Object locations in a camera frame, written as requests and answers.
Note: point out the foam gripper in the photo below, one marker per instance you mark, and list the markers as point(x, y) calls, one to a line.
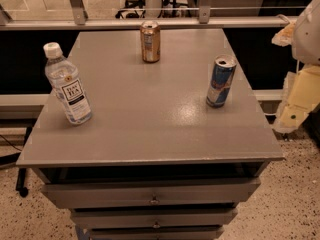
point(308, 39)

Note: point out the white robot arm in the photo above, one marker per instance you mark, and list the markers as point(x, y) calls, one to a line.
point(304, 37)

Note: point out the blue red bull can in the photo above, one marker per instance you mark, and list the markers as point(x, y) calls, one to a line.
point(221, 80)

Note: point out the gold soda can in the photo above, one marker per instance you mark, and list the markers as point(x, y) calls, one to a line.
point(150, 41)

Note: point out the top grey drawer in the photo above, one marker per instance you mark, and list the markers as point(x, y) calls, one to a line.
point(132, 194)

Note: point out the grey drawer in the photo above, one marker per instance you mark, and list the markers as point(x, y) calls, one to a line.
point(132, 194)
point(158, 217)
point(169, 233)

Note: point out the grey drawer cabinet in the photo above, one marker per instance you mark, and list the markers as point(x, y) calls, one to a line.
point(151, 122)

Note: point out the black office chair base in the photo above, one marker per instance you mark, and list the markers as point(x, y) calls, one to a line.
point(133, 0)

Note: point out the bottom grey drawer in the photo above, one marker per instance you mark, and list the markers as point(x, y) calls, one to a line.
point(169, 233)

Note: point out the metal railing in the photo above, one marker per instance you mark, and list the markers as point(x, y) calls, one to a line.
point(100, 15)

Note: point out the clear tea water bottle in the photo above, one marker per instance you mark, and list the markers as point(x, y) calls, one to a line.
point(67, 85)

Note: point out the middle grey drawer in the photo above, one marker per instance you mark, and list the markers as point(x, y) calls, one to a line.
point(158, 217)

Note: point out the black stand leg with caster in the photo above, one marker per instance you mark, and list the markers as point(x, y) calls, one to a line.
point(20, 184)

